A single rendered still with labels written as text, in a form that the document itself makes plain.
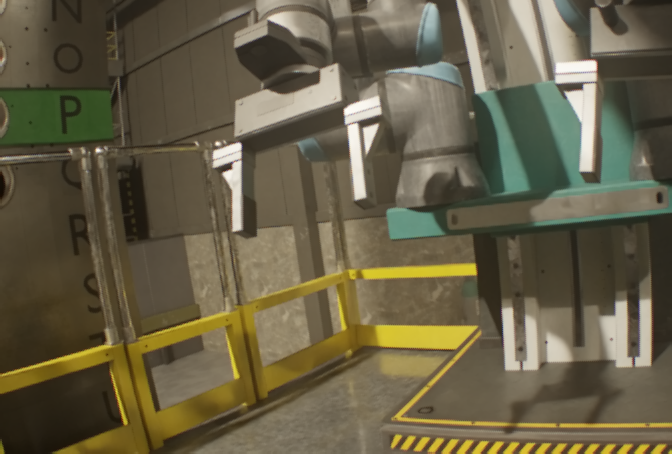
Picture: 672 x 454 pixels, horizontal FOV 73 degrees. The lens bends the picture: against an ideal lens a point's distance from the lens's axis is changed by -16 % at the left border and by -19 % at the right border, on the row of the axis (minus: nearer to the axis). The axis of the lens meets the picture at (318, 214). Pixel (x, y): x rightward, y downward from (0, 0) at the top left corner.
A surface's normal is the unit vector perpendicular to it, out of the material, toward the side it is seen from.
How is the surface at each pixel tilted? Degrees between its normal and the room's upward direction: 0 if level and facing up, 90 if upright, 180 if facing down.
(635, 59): 155
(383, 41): 106
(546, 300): 90
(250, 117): 67
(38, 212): 90
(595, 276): 90
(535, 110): 90
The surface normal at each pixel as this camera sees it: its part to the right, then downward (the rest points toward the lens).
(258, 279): -0.62, 0.11
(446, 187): -0.15, -0.29
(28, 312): 0.78, -0.08
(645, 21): -0.64, -0.29
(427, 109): -0.16, 0.07
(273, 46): 0.06, 0.93
